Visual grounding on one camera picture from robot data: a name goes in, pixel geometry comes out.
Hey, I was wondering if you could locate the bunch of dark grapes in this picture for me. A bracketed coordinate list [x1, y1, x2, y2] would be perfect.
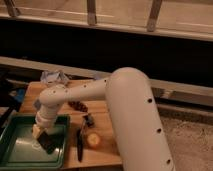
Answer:
[69, 101, 88, 112]

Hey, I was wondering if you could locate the black handled knife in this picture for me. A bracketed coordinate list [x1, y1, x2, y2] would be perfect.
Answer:
[76, 120, 86, 162]

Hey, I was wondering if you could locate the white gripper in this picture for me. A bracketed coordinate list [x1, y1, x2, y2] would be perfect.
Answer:
[32, 112, 56, 139]

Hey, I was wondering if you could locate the green plastic tray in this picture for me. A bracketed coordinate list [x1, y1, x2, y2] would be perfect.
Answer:
[0, 115, 70, 171]

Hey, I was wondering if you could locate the small dark toy car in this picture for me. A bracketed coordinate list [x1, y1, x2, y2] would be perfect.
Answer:
[83, 113, 95, 127]

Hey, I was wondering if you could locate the yellow round fruit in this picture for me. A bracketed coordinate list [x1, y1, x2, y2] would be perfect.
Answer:
[87, 133, 101, 149]

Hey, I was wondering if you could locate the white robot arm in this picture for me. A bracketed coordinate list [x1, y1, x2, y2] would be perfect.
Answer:
[35, 67, 176, 171]

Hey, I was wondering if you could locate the black eraser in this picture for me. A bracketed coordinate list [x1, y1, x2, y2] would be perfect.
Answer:
[37, 132, 62, 154]

